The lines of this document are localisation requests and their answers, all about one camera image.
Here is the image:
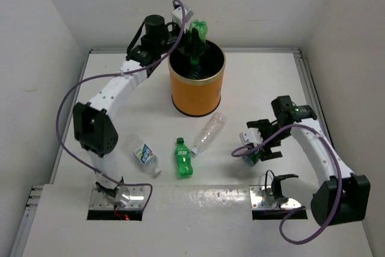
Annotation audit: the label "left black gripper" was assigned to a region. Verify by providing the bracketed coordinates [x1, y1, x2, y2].
[154, 20, 208, 58]

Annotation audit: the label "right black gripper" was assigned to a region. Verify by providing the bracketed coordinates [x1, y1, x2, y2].
[246, 120, 291, 161]

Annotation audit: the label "green bottle sideways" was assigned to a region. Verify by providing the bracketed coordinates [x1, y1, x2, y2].
[188, 20, 209, 65]

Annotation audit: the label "clear bottle dark green label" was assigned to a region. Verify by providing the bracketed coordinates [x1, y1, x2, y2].
[242, 149, 263, 167]

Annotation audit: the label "large clear crushed bottle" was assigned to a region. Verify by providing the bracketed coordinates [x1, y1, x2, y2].
[187, 64, 207, 80]

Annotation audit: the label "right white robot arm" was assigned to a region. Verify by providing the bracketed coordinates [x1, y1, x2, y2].
[239, 96, 371, 225]

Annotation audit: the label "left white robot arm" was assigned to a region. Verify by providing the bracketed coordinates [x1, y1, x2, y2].
[73, 14, 209, 201]

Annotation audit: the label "orange cylindrical bin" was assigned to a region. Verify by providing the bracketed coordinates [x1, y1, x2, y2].
[168, 40, 226, 117]

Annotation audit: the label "clear ribbed bottle white cap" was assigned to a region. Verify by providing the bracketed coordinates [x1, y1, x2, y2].
[191, 113, 227, 156]

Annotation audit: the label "green Sprite bottle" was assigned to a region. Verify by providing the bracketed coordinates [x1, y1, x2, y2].
[174, 137, 193, 179]

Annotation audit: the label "clear bottle white blue label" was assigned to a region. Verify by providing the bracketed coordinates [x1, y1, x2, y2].
[126, 134, 162, 178]

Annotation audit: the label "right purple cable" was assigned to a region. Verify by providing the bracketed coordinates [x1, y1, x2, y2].
[230, 124, 343, 244]

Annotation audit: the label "purple cable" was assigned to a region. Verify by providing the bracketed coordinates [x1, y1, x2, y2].
[56, 0, 153, 206]
[230, 124, 343, 244]

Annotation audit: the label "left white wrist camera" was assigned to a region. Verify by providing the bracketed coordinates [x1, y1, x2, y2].
[171, 5, 194, 26]

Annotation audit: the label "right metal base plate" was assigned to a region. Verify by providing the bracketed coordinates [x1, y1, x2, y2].
[249, 185, 301, 211]

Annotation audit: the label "metal base plate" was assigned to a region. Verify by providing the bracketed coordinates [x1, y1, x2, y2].
[89, 185, 145, 211]
[249, 185, 301, 211]

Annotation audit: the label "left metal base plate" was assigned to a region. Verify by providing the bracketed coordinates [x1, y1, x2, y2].
[89, 185, 145, 211]

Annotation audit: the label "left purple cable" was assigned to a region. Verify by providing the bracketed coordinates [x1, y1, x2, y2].
[56, 0, 153, 206]

